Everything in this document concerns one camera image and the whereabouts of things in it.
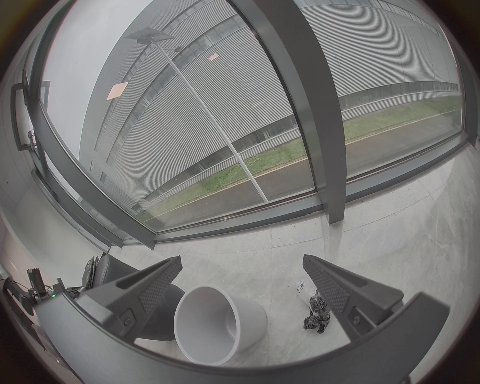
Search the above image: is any dark grey round chair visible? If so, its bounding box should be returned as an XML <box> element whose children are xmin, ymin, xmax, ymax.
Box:
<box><xmin>90</xmin><ymin>254</ymin><xmax>185</xmax><ymax>342</ymax></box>

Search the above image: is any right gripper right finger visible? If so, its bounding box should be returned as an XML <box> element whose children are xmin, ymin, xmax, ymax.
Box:
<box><xmin>303</xmin><ymin>254</ymin><xmax>404</xmax><ymax>344</ymax></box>

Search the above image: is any white trash bin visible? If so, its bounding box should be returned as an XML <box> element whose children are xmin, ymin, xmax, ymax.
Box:
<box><xmin>173</xmin><ymin>286</ymin><xmax>268</xmax><ymax>366</ymax></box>

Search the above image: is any window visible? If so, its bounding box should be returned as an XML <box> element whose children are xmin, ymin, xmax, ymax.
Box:
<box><xmin>11</xmin><ymin>0</ymin><xmax>480</xmax><ymax>250</ymax></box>

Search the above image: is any clear printed wrapper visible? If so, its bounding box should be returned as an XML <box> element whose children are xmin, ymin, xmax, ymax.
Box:
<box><xmin>295</xmin><ymin>278</ymin><xmax>317</xmax><ymax>301</ymax></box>

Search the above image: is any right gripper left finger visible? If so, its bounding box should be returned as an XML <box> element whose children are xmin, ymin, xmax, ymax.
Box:
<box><xmin>77</xmin><ymin>256</ymin><xmax>183</xmax><ymax>345</ymax></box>

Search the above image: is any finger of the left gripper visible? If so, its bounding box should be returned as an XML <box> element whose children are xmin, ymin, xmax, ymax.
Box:
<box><xmin>27</xmin><ymin>267</ymin><xmax>46</xmax><ymax>297</ymax></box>

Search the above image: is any black plastic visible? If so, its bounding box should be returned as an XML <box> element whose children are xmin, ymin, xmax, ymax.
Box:
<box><xmin>303</xmin><ymin>294</ymin><xmax>331</xmax><ymax>334</ymax></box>

